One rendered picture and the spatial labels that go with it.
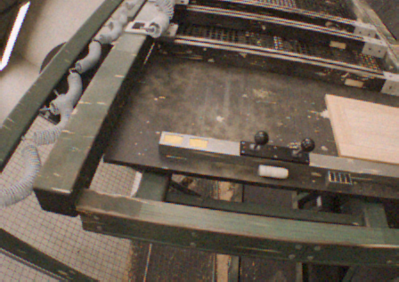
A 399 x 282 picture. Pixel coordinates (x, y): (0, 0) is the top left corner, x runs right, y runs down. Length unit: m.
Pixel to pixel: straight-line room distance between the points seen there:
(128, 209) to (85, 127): 0.25
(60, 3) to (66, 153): 6.42
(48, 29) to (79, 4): 0.96
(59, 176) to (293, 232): 0.55
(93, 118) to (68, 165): 0.17
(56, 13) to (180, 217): 6.72
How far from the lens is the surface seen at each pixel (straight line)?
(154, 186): 0.93
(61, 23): 7.33
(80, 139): 0.88
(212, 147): 0.93
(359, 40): 1.73
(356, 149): 1.12
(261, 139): 0.82
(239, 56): 1.32
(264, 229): 0.79
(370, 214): 1.05
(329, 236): 0.83
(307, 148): 0.85
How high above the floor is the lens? 1.95
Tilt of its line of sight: 20 degrees down
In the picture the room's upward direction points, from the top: 58 degrees counter-clockwise
